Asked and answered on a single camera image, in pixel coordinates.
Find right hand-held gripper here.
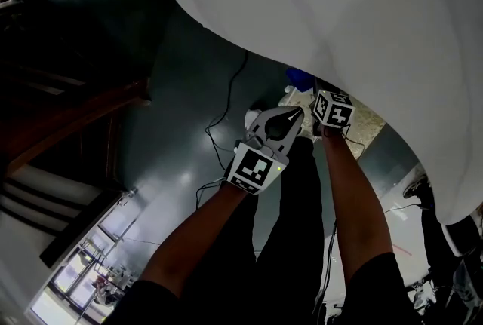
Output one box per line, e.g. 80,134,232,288
309,89,357,138

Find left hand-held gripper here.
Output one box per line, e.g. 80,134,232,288
226,106,306,197

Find beige patterned mat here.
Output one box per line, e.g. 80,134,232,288
278,88,386,163

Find blue wiping cloth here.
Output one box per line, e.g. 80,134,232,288
285,67,316,93

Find person's left forearm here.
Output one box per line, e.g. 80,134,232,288
139,179,251,298

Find person's right forearm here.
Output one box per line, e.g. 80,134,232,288
319,126,395,284

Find person's left white shoe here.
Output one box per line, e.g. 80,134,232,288
244,107,266,133

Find person's black trousers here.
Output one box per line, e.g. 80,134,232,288
176,136,337,325

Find person's black shirt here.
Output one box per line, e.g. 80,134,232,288
109,250,424,325

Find cluttered metal rack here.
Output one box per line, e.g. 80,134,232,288
406,251,483,325

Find wooden staircase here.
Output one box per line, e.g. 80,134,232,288
0,0,152,268

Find black floor cable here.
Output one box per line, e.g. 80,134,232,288
205,49,251,170

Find thin black cable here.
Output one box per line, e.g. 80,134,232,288
382,201,432,216

